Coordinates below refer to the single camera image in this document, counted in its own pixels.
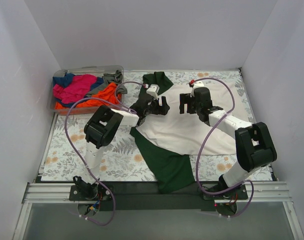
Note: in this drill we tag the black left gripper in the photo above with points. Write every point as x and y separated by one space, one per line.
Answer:
158 105

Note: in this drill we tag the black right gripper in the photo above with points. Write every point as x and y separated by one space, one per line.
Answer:
190 103

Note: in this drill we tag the white and green t-shirt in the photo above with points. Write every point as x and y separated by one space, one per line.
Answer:
166 142

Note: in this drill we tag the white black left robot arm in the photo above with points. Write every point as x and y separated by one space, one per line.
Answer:
100 131

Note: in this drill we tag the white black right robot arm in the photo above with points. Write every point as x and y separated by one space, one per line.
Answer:
253 143

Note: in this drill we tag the orange t-shirt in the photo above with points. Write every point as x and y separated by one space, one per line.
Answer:
96 100

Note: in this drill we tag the grey t-shirt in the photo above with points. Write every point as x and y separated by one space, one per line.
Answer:
102 82

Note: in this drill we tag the clear plastic bin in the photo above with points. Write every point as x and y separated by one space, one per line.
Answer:
84 75

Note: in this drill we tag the pink t-shirt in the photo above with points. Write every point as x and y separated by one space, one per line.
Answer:
74 87

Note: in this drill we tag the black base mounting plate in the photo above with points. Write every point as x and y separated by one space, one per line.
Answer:
146 196

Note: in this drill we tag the navy blue t-shirt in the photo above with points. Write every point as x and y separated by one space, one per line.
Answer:
64 80

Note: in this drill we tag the floral patterned table mat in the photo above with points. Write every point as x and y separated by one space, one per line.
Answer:
122 160

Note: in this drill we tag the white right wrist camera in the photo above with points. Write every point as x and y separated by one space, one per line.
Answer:
195 85

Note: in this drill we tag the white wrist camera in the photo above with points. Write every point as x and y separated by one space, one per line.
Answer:
195 85
151 91

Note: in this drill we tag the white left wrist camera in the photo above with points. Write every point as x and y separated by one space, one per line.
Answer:
151 91

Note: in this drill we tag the aluminium frame rail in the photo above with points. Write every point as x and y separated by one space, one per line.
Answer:
47 193

